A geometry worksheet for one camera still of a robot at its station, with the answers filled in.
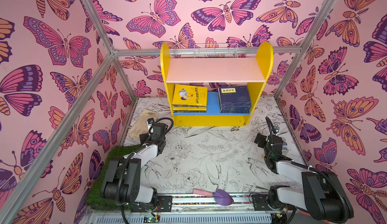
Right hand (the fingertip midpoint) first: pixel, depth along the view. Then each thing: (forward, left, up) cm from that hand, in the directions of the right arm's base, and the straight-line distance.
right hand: (268, 133), depth 89 cm
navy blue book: (+19, +19, +13) cm, 30 cm away
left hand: (+1, +70, 0) cm, 70 cm away
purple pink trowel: (-32, +30, -7) cm, 44 cm away
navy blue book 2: (+13, +19, +9) cm, 24 cm away
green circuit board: (-41, +64, -11) cm, 77 cm away
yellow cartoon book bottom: (+19, +47, +13) cm, 52 cm away
